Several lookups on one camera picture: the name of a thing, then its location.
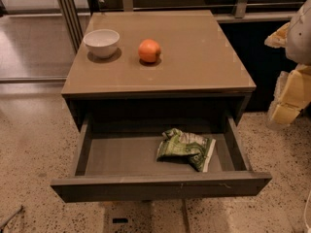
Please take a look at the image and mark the orange fruit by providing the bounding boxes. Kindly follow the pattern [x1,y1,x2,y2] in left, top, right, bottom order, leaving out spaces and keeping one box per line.
[138,39,161,63]

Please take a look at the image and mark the brown cabinet with glass top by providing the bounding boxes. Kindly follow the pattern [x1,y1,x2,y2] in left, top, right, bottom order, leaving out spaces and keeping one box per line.
[62,11,256,124]

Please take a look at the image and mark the white cable on floor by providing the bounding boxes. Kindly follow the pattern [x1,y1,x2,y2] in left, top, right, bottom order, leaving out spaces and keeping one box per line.
[302,189,311,233]

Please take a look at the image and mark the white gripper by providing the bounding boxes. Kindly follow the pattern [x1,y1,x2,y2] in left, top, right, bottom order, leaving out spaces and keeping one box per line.
[264,0,311,126]

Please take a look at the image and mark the green jalapeno chip bag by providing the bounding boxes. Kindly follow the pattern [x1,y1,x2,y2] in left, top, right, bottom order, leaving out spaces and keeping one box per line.
[156,128,216,172]

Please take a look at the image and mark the open grey top drawer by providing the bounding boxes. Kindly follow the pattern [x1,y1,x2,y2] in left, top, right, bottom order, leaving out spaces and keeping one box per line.
[51,115,271,203]

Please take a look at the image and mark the white ceramic bowl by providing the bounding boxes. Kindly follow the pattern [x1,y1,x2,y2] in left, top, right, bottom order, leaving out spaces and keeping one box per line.
[84,29,120,58]

